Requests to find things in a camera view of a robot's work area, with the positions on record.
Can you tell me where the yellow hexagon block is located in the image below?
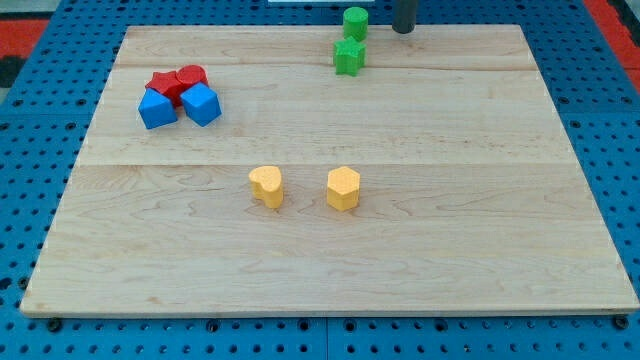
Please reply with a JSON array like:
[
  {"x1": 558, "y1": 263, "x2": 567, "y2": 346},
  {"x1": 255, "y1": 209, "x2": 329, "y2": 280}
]
[{"x1": 327, "y1": 166, "x2": 360, "y2": 211}]

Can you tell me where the green star block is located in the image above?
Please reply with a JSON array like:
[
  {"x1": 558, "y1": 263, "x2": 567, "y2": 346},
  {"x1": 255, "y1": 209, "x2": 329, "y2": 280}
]
[{"x1": 333, "y1": 36, "x2": 366, "y2": 77}]

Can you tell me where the red star block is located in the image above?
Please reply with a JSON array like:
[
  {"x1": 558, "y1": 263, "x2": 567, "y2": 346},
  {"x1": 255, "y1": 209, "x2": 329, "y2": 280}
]
[{"x1": 145, "y1": 70, "x2": 186, "y2": 108}]

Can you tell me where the yellow heart block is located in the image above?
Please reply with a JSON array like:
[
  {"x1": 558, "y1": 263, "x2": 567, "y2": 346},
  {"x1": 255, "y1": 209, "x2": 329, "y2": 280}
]
[{"x1": 248, "y1": 166, "x2": 284, "y2": 209}]

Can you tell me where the light wooden board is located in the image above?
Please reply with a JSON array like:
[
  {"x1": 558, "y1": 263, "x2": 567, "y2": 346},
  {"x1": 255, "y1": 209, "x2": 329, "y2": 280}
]
[{"x1": 20, "y1": 25, "x2": 639, "y2": 319}]

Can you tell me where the blue cube block right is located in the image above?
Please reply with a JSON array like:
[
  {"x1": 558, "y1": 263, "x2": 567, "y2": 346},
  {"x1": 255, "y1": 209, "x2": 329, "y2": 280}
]
[{"x1": 180, "y1": 83, "x2": 222, "y2": 127}]

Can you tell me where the blue cube block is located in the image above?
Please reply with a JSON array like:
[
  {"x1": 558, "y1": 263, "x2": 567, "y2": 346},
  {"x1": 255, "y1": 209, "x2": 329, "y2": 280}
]
[
  {"x1": 180, "y1": 83, "x2": 222, "y2": 127},
  {"x1": 138, "y1": 88, "x2": 178, "y2": 130}
]

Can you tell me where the green cylinder block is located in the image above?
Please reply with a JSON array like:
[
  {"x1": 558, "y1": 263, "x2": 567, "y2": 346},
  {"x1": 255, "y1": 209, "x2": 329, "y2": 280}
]
[{"x1": 343, "y1": 7, "x2": 369, "y2": 41}]

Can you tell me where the red cylinder block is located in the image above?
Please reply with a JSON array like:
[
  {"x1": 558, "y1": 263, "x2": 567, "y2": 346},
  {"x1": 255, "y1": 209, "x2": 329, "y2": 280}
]
[{"x1": 176, "y1": 64, "x2": 208, "y2": 88}]

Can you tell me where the blue cube block left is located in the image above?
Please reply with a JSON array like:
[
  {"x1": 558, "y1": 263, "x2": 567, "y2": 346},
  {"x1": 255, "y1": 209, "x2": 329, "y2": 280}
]
[{"x1": 138, "y1": 88, "x2": 178, "y2": 130}]

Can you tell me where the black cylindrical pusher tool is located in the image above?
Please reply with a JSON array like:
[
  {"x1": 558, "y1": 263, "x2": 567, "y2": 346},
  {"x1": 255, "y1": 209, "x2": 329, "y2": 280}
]
[{"x1": 392, "y1": 0, "x2": 419, "y2": 34}]

